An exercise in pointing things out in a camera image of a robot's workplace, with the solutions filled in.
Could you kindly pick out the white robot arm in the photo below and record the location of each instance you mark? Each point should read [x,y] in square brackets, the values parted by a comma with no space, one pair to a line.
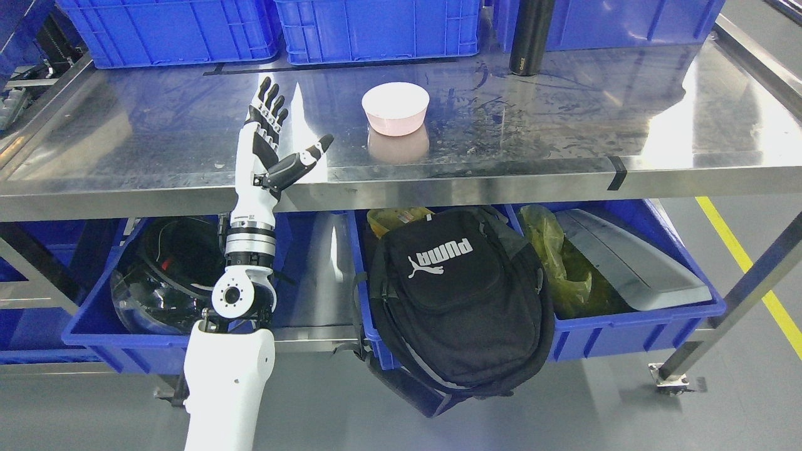
[231,353]

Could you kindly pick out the blue bin lower left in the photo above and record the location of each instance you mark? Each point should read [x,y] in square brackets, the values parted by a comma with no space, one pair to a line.
[98,327]

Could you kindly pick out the blue crate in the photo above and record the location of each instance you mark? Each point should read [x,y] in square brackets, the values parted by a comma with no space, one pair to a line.
[341,32]
[151,34]
[630,24]

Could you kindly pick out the black Puma backpack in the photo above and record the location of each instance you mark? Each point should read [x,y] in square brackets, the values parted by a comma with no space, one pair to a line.
[458,306]

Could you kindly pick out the yellow plastic bag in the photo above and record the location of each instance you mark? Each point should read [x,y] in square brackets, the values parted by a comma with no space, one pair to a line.
[579,289]

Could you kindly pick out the blue bin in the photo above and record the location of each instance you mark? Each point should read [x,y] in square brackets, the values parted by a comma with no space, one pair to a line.
[98,327]
[604,335]

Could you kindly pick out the grey plastic panel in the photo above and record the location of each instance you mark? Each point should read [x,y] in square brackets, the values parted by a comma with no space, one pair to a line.
[645,277]

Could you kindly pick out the blue crate top right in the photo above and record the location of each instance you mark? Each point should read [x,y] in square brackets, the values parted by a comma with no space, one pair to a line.
[630,24]

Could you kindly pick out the pink plastic bowl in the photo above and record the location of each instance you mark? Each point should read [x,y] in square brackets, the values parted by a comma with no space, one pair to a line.
[396,109]

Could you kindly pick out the black helmet with visor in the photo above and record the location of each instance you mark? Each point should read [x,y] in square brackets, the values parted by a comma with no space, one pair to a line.
[165,275]

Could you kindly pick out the blue crate top left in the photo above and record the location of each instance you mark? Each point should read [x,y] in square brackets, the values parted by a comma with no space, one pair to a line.
[151,34]

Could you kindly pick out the blue crate top middle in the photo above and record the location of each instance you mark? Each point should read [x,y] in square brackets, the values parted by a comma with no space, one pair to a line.
[341,32]

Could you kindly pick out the blue bin lower right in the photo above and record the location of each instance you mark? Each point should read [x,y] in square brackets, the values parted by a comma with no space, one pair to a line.
[604,335]

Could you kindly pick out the black thermos bottle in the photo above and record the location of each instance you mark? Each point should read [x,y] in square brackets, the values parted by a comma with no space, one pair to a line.
[530,37]

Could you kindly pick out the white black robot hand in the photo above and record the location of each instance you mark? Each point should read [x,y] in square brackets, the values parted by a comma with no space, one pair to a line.
[260,175]

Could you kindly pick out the stainless steel table frame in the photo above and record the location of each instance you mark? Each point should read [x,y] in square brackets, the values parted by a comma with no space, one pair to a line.
[713,120]

